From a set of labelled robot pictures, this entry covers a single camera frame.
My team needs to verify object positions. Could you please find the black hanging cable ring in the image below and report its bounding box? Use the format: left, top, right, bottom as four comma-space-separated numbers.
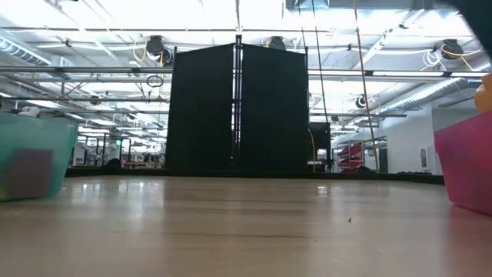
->
145, 74, 165, 88

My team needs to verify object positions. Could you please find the yellow plastic building block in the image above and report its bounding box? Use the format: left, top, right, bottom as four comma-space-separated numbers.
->
473, 72, 492, 113

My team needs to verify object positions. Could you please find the red translucent plastic bin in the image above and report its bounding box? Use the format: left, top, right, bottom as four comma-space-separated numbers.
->
434, 111, 492, 216

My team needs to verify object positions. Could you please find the black folding partition screen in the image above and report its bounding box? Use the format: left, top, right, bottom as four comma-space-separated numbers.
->
165, 42, 311, 174

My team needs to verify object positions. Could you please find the silver ventilation duct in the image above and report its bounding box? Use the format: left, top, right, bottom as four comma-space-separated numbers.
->
0, 36, 74, 68
368, 63, 492, 116

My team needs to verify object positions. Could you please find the teal translucent plastic bin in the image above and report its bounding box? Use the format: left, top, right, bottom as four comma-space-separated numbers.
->
0, 111, 78, 203

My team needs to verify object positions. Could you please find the black hanging cable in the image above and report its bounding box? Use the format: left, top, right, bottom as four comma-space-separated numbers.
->
313, 0, 330, 125

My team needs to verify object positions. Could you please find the red storage rack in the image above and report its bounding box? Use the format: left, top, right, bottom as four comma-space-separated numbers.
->
332, 136, 388, 174

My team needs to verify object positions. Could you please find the grey overhead pipe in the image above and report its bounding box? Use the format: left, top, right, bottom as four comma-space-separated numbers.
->
0, 65, 492, 80
0, 95, 170, 103

